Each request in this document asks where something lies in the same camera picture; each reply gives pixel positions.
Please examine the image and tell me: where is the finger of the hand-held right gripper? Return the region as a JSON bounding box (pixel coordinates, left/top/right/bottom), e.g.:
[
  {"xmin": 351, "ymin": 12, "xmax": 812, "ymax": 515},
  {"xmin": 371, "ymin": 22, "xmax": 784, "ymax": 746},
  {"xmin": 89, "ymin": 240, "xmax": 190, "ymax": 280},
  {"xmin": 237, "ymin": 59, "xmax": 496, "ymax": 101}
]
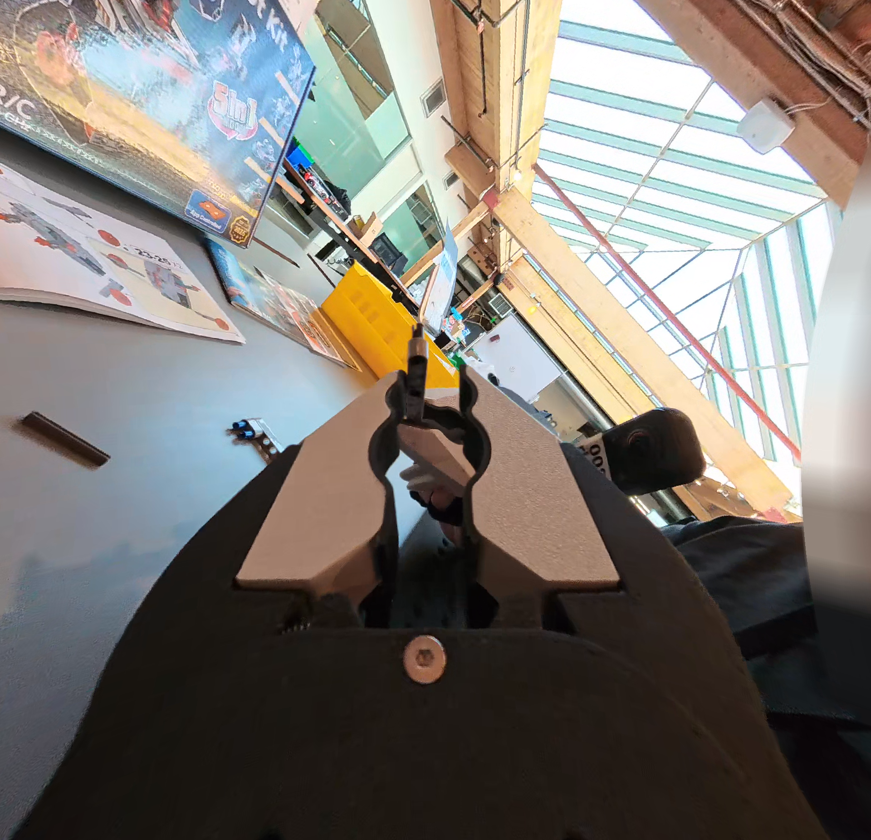
[{"xmin": 396, "ymin": 421, "xmax": 477, "ymax": 490}]

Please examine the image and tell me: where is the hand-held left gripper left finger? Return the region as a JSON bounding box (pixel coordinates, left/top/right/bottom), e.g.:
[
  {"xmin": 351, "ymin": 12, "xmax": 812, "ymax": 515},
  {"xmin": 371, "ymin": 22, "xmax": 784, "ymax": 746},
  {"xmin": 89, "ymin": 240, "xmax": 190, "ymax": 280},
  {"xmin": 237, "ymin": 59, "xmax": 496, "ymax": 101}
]
[{"xmin": 235, "ymin": 371, "xmax": 407, "ymax": 613}]

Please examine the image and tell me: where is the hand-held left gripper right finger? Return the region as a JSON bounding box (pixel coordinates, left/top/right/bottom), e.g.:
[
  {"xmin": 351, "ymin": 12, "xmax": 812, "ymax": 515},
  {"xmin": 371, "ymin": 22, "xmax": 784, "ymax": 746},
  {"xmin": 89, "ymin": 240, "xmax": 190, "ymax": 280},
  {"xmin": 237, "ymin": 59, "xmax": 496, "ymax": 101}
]
[{"xmin": 459, "ymin": 366, "xmax": 621, "ymax": 613}]

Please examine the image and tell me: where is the long grey toy beam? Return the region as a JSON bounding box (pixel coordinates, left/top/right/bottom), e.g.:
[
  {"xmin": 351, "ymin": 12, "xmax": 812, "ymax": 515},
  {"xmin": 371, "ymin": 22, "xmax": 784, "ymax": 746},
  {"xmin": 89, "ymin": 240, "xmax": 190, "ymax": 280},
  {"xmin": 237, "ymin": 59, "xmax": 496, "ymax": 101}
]
[{"xmin": 406, "ymin": 323, "xmax": 430, "ymax": 425}]

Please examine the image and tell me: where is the short grey toy beam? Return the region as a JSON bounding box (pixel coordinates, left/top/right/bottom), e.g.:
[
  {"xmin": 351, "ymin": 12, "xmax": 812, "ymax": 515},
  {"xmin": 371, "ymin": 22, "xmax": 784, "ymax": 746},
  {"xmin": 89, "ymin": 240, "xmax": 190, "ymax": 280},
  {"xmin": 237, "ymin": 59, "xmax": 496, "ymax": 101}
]
[{"xmin": 246, "ymin": 417, "xmax": 283, "ymax": 461}]

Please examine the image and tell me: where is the grey desk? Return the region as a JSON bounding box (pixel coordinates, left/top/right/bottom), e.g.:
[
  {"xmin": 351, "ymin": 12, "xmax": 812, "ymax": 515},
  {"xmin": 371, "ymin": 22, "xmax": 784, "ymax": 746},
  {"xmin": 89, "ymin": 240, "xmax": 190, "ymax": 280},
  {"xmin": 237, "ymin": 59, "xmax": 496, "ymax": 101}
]
[{"xmin": 0, "ymin": 129, "xmax": 436, "ymax": 837}]

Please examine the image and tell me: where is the person's right hand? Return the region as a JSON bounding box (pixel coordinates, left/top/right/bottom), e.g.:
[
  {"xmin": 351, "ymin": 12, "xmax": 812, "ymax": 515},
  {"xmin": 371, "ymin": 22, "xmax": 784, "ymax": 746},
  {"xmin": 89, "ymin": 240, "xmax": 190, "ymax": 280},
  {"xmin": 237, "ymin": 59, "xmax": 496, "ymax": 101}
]
[{"xmin": 425, "ymin": 483, "xmax": 469, "ymax": 547}]

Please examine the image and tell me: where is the white board panel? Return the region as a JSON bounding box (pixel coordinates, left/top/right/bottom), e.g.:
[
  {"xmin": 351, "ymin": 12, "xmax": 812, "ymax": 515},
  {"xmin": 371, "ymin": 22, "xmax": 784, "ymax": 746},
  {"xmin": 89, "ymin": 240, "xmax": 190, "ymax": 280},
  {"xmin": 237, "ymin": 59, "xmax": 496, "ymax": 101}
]
[{"xmin": 470, "ymin": 315, "xmax": 564, "ymax": 402}]

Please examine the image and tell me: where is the red ceiling pipe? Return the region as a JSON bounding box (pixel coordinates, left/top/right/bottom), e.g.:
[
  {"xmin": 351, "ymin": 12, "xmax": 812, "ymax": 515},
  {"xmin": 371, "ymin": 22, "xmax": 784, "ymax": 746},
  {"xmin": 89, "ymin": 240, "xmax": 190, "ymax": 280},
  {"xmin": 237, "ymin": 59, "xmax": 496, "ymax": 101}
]
[{"xmin": 533, "ymin": 163, "xmax": 804, "ymax": 464}]

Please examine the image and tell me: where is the yellow plastic storage bin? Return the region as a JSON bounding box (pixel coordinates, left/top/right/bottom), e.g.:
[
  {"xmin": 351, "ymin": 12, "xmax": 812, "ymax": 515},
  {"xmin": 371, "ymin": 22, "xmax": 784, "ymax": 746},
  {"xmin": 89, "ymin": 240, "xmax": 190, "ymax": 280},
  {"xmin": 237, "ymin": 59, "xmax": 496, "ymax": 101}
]
[{"xmin": 320, "ymin": 262, "xmax": 461, "ymax": 391}]

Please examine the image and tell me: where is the person's black shirt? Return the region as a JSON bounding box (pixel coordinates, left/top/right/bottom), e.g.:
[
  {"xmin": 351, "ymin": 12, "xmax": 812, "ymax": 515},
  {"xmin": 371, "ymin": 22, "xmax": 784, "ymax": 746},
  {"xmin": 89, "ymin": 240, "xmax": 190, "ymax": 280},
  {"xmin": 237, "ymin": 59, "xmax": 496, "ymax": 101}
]
[{"xmin": 660, "ymin": 517, "xmax": 871, "ymax": 840}]

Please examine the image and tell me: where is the white orange sticker sheet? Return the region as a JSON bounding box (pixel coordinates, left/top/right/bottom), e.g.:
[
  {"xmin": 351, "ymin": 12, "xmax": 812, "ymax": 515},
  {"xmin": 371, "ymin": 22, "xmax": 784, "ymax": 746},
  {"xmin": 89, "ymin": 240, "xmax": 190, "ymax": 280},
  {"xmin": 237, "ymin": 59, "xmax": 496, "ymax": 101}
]
[{"xmin": 265, "ymin": 272, "xmax": 348, "ymax": 365}]

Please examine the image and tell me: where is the dark toy axle rod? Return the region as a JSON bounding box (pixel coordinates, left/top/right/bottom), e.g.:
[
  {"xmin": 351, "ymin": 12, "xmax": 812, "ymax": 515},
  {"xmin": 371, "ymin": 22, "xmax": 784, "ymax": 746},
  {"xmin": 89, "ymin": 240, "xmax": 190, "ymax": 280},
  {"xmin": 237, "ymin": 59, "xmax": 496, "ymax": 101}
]
[{"xmin": 19, "ymin": 411, "xmax": 112, "ymax": 469}]

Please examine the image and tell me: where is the open instruction booklet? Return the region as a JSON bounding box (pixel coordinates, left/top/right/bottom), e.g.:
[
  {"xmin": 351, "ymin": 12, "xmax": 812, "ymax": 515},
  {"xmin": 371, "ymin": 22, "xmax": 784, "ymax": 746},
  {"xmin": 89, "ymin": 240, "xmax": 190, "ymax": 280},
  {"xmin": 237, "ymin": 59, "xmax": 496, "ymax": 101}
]
[{"xmin": 0, "ymin": 163, "xmax": 247, "ymax": 346}]

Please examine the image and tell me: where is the white ceiling access point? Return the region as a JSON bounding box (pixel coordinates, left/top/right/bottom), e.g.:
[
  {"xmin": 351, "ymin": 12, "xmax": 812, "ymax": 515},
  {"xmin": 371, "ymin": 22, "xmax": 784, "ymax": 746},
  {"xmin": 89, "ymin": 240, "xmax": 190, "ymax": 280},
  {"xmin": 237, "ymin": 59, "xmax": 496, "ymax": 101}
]
[{"xmin": 737, "ymin": 97, "xmax": 797, "ymax": 155}]

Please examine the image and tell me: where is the blue robot toy box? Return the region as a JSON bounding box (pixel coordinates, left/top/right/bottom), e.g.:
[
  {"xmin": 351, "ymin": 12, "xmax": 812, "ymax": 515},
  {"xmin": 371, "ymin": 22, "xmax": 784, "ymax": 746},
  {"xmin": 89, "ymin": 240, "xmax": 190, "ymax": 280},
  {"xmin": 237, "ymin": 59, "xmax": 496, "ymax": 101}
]
[{"xmin": 0, "ymin": 0, "xmax": 318, "ymax": 250}]

